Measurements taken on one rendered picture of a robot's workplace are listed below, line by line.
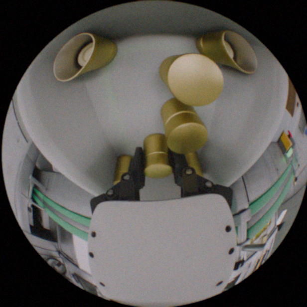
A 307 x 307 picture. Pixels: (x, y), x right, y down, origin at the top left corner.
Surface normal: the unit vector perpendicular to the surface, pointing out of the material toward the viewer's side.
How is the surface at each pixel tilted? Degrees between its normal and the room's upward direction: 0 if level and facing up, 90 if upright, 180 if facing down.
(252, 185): 90
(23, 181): 90
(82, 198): 90
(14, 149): 90
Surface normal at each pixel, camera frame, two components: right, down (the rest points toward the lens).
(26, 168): 1.00, -0.07
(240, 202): -0.07, -0.61
